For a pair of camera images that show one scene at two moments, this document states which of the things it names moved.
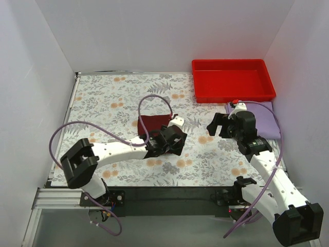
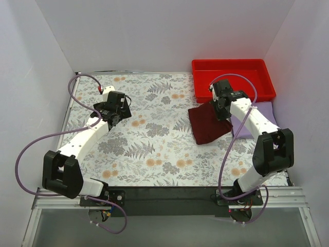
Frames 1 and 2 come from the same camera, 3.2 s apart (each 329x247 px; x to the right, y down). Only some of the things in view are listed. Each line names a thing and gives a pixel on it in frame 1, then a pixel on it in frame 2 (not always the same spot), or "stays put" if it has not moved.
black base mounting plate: x=165 y=201 stays put
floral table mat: x=106 y=108 stays put
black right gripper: x=221 y=126 -> x=221 y=113
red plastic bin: x=223 y=80 stays put
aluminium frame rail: x=59 y=198 stays put
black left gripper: x=176 y=140 -> x=126 y=110
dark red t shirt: x=153 y=122 -> x=205 y=123
